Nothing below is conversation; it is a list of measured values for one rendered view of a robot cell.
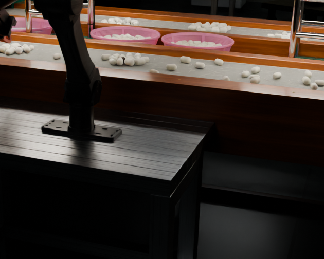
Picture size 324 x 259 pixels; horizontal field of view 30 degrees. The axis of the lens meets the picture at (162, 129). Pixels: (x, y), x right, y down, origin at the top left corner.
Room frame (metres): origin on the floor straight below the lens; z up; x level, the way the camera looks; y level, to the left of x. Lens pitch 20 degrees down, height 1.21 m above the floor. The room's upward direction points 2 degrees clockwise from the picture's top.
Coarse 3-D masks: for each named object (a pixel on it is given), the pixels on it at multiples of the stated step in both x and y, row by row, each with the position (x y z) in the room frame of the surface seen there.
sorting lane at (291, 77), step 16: (48, 48) 2.11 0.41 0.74; (96, 64) 1.90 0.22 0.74; (144, 64) 1.92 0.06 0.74; (160, 64) 1.93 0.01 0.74; (176, 64) 1.94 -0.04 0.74; (192, 64) 1.95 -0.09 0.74; (208, 64) 1.96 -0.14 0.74; (224, 64) 1.96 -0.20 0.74; (240, 64) 1.97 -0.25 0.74; (240, 80) 1.77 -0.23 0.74; (272, 80) 1.78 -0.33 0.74; (288, 80) 1.79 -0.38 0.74
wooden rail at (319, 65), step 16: (16, 32) 2.24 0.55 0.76; (96, 48) 2.12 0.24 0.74; (112, 48) 2.11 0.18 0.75; (128, 48) 2.09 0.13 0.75; (144, 48) 2.07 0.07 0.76; (160, 48) 2.06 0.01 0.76; (176, 48) 2.07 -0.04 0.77; (192, 48) 2.08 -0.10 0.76; (256, 64) 1.97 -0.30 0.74; (272, 64) 1.96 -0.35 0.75; (288, 64) 1.95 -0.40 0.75; (304, 64) 1.93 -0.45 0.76; (320, 64) 1.92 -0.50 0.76
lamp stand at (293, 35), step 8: (296, 0) 2.00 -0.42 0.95; (304, 0) 2.00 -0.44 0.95; (312, 0) 1.99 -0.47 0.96; (320, 0) 1.98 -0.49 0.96; (296, 8) 2.00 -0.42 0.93; (296, 16) 2.00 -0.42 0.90; (296, 24) 2.00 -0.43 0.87; (296, 32) 2.00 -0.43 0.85; (304, 32) 2.00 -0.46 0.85; (312, 32) 2.00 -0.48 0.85; (296, 40) 2.00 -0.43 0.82; (288, 56) 2.01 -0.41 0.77
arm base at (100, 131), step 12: (72, 108) 1.44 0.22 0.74; (84, 108) 1.43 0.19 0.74; (60, 120) 1.52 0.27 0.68; (72, 120) 1.44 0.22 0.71; (84, 120) 1.43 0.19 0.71; (60, 132) 1.44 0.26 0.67; (72, 132) 1.43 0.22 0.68; (84, 132) 1.43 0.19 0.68; (96, 132) 1.44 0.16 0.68; (108, 132) 1.44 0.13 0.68; (120, 132) 1.45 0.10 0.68
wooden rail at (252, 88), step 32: (0, 64) 1.75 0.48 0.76; (32, 64) 1.77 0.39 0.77; (64, 64) 1.78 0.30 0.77; (32, 96) 1.72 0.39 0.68; (128, 96) 1.65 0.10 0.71; (160, 96) 1.62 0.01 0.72; (192, 96) 1.60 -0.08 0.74; (224, 96) 1.57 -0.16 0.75; (256, 96) 1.55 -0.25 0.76; (288, 96) 1.53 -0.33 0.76; (320, 96) 1.54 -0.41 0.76; (224, 128) 1.57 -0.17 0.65; (256, 128) 1.55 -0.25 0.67; (288, 128) 1.53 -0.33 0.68; (320, 128) 1.51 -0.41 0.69; (288, 160) 1.53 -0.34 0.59; (320, 160) 1.50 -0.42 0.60
